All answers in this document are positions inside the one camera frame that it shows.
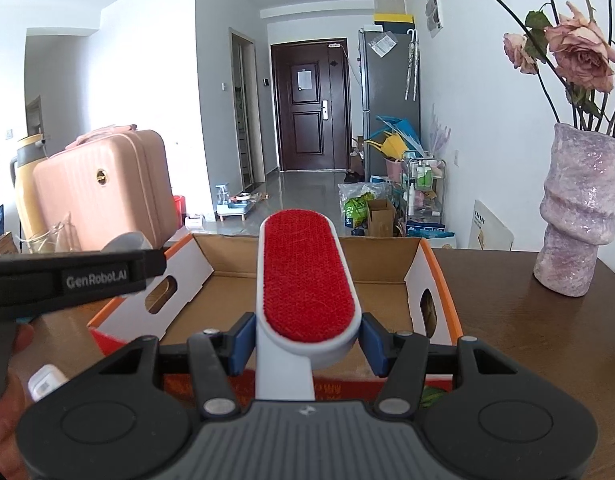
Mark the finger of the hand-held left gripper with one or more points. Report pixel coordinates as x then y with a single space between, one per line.
152 266

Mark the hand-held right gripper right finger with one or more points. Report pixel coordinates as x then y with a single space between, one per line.
375 347

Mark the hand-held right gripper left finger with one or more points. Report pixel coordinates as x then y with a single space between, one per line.
243 345

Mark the grey plastic object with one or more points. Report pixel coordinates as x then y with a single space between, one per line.
128 241

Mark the orange and white cardboard box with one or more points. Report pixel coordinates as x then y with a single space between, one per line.
387 260

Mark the red and white lint brush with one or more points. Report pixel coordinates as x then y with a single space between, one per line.
300 270

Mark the person's left hand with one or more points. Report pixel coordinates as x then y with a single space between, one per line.
5 420

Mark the clear glass container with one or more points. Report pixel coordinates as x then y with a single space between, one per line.
52 239

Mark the red box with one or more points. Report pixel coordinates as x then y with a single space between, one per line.
177 212

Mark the small white box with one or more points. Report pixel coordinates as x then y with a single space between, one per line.
193 221

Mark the pink hard-shell suitcase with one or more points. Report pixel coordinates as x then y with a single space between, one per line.
117 185

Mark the yellow thermos jug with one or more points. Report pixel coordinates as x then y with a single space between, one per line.
27 185

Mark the pet water feeder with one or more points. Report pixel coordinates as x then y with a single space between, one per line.
232 206

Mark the white plastic object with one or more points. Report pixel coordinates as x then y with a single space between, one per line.
45 381

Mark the blue flat box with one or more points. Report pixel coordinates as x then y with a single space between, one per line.
427 233

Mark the small open cardboard box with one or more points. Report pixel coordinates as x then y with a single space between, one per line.
380 219

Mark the plastic bag with green packets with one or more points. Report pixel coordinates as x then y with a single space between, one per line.
360 207

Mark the white board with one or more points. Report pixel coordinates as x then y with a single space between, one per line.
490 229

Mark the metal trolley cart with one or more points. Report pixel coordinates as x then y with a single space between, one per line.
425 190

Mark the dark shoes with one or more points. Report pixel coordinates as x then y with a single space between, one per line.
352 176

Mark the pink bucket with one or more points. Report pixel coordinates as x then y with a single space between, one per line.
393 171

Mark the blue and yellow bag pile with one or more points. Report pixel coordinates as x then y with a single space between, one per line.
395 135

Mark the dark brown entrance door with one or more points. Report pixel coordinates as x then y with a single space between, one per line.
310 120

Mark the purple dried flower bundle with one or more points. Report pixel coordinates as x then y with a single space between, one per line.
440 132

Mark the paper notice on door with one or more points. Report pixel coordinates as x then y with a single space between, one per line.
305 79

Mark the purple textured vase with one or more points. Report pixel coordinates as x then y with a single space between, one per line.
577 210

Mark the grey refrigerator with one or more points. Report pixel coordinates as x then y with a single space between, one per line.
387 95

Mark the white folded umbrella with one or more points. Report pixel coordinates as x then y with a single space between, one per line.
411 65

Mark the paper sheet on refrigerator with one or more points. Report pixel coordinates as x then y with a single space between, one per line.
382 43

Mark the yellow and navy box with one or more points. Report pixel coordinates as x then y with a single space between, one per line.
393 19

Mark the bunch of dried pink roses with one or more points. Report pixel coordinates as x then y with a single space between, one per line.
580 47

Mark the wall-mounted panel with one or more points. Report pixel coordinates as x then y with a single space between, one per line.
433 15

